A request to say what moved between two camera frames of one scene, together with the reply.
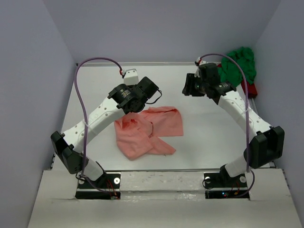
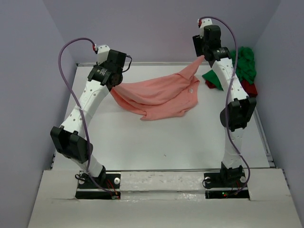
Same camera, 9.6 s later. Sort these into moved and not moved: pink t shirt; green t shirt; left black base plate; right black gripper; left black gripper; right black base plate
Moved: right black gripper; pink t shirt; left black gripper
Not moved: left black base plate; green t shirt; right black base plate
